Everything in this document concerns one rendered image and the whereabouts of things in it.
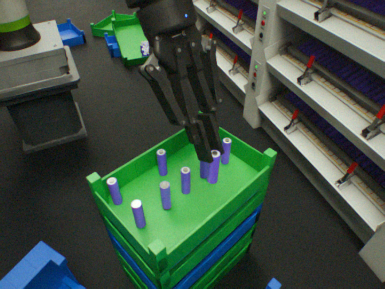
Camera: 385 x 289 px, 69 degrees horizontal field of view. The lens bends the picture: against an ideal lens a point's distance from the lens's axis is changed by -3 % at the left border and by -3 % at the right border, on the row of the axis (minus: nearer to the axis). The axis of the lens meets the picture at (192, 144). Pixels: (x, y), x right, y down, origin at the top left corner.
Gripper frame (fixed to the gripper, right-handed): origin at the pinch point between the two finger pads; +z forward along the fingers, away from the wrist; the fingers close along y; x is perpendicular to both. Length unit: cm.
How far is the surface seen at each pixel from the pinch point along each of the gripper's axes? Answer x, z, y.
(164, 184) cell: -8.0, 7.4, 5.9
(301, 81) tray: -15, 10, -52
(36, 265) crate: -29.0, 18.4, 30.8
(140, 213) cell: -7.9, 9.3, 12.1
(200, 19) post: -93, -14, -90
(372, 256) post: 10, 54, -35
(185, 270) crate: -4.4, 22.9, 10.2
